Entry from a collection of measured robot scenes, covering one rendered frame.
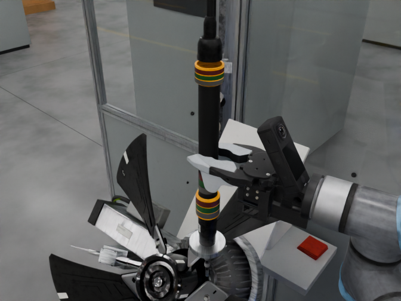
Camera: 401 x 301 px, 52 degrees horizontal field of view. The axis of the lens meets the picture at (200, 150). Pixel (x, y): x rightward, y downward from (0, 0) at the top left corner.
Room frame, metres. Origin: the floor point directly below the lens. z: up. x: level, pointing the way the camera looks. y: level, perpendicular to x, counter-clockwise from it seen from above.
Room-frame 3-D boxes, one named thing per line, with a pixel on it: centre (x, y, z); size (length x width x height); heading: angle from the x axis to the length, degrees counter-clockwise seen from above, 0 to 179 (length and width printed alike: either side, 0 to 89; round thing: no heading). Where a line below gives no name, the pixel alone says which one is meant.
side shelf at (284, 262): (1.07, -0.27, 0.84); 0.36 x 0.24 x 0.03; 51
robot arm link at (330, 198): (0.47, -0.19, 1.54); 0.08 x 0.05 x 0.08; 151
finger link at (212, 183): (0.54, -0.02, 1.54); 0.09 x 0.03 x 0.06; 69
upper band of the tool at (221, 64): (0.57, -0.01, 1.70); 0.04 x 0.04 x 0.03
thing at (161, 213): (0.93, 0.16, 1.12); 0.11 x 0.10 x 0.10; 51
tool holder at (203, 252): (0.58, -0.01, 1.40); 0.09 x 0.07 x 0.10; 176
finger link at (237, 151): (0.58, -0.04, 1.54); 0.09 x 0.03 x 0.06; 52
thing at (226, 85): (1.19, -0.06, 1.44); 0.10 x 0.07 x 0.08; 176
